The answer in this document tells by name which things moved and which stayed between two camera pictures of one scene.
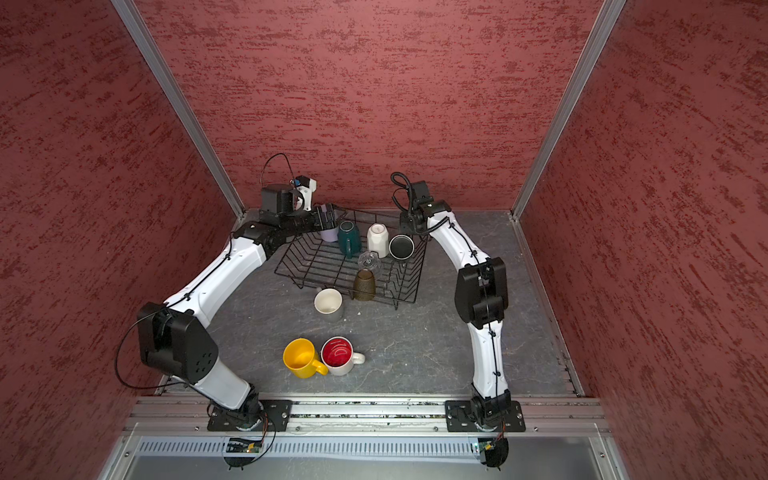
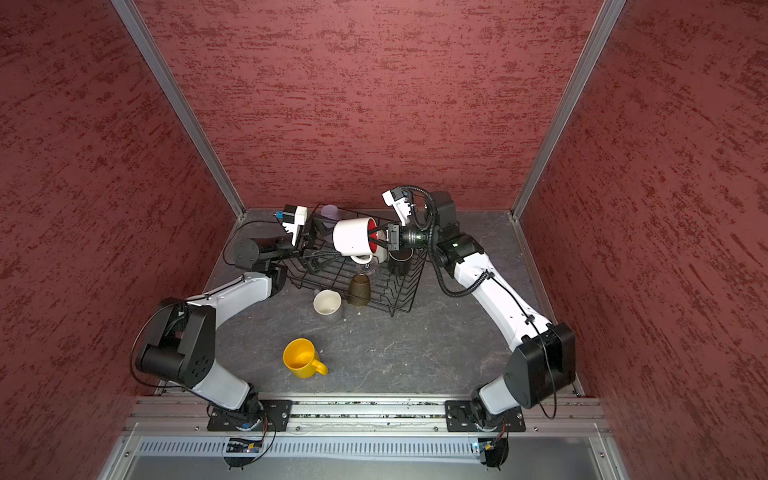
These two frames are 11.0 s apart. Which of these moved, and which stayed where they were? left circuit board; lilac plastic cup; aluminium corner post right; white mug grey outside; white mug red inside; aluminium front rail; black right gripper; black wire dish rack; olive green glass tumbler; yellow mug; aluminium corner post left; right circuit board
Moved: olive green glass tumbler; lilac plastic cup; white mug red inside; black right gripper
Stayed: white mug grey outside; black wire dish rack; left circuit board; aluminium corner post left; right circuit board; aluminium front rail; yellow mug; aluminium corner post right
